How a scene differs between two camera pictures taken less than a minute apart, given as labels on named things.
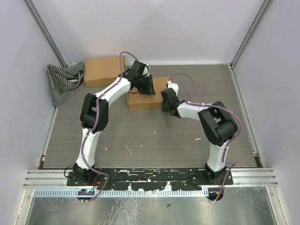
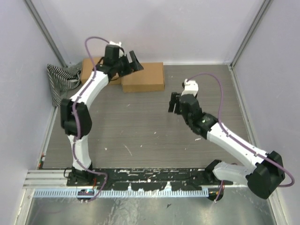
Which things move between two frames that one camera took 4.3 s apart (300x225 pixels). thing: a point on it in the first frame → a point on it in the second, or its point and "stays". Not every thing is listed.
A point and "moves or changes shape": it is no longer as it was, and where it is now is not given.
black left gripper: [150, 89] → [132, 67]
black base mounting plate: [147, 179] stays
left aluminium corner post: [32, 8] stays
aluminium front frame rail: [241, 178] stays
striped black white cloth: [62, 79] stays
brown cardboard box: [138, 101] moves or changes shape
